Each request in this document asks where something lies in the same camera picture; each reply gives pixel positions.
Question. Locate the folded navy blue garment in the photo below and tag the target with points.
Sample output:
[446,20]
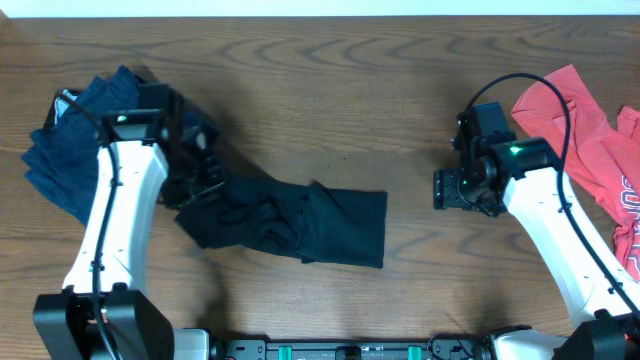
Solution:
[63,160]

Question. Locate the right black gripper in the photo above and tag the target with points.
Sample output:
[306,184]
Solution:
[446,193]

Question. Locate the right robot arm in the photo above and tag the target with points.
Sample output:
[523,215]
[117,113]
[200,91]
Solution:
[499,173]

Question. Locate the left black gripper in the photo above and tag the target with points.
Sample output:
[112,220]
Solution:
[198,170]

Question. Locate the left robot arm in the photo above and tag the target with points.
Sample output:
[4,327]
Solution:
[146,155]

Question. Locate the black polo shirt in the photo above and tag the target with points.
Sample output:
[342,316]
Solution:
[311,223]

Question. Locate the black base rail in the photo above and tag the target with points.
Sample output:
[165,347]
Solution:
[440,348]

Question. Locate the red printed t-shirt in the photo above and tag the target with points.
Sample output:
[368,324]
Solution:
[603,159]

